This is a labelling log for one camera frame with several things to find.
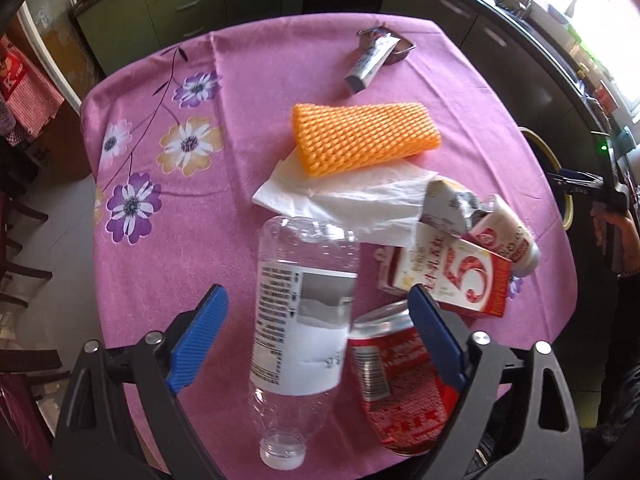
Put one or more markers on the pink floral tablecloth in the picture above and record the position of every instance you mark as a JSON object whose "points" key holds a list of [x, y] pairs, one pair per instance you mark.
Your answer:
{"points": [[200, 240]]}

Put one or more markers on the clear plastic bottle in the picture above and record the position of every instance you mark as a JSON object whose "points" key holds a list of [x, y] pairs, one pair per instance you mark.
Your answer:
{"points": [[300, 310]]}

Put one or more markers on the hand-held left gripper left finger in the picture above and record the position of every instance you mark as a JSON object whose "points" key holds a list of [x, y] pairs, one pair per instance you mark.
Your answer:
{"points": [[200, 340]]}

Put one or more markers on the white and blue tube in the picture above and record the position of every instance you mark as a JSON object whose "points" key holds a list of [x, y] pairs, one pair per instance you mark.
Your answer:
{"points": [[370, 62]]}

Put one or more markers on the white bottle with red label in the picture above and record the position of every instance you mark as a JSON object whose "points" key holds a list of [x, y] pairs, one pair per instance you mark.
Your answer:
{"points": [[510, 240]]}

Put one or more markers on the green drawer cabinet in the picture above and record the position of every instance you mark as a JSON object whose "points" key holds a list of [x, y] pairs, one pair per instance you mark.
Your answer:
{"points": [[175, 10]]}

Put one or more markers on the red and white carton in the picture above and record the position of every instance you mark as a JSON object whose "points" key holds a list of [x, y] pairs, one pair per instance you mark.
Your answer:
{"points": [[460, 275]]}

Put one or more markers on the person's right hand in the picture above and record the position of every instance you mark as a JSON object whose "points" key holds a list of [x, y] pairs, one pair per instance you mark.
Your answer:
{"points": [[631, 240]]}

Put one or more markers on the orange foam net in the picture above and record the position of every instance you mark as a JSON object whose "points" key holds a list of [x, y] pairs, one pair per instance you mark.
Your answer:
{"points": [[360, 135]]}

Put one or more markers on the red checked cloth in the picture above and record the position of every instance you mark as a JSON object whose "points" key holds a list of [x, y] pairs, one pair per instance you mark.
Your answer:
{"points": [[27, 90]]}

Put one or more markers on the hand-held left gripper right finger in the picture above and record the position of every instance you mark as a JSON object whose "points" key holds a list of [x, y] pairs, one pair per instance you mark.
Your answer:
{"points": [[435, 330]]}

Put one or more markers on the maroon chair seat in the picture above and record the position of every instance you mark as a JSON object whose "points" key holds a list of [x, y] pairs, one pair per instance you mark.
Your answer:
{"points": [[20, 420]]}

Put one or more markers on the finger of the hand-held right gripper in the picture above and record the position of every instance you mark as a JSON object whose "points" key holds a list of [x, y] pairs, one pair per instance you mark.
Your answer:
{"points": [[575, 179]]}

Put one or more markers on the black countertop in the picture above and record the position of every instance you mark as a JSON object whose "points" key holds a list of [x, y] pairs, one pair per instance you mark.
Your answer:
{"points": [[545, 42]]}

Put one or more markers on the red drink can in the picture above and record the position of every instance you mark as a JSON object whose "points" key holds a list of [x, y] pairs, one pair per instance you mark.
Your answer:
{"points": [[400, 400]]}

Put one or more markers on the dark wooden chair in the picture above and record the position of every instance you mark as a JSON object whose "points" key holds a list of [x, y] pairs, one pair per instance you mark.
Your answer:
{"points": [[20, 260]]}

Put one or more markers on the orange and white door frame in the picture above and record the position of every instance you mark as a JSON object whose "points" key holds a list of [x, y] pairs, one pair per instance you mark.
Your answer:
{"points": [[50, 45]]}

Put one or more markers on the dark metal tin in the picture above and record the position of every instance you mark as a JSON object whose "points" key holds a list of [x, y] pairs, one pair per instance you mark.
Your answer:
{"points": [[402, 50]]}

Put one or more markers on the yellow-rimmed bin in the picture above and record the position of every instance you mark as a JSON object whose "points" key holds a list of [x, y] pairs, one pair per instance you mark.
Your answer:
{"points": [[544, 146]]}

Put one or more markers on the white paper napkin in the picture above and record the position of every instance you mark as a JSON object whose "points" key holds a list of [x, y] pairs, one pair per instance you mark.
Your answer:
{"points": [[280, 190], [370, 200]]}

